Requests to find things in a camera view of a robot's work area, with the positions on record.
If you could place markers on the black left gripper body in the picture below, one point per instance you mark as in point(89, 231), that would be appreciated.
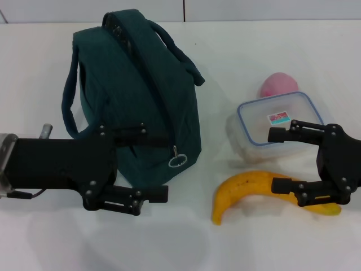
point(56, 161)

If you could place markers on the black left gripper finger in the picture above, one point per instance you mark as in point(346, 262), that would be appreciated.
point(141, 139)
point(132, 194)

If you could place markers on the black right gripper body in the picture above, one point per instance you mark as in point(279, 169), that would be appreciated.
point(338, 158)

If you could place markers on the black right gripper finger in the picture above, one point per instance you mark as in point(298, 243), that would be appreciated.
point(296, 132)
point(310, 193)

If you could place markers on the clear blue-rimmed food container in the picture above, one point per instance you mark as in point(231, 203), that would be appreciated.
point(262, 124)

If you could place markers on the dark teal lunch bag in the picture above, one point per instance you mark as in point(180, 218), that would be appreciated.
point(127, 98)

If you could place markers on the pink peach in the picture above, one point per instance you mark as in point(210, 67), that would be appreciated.
point(277, 83)

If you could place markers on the yellow banana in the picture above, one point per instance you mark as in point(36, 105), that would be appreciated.
point(245, 186)

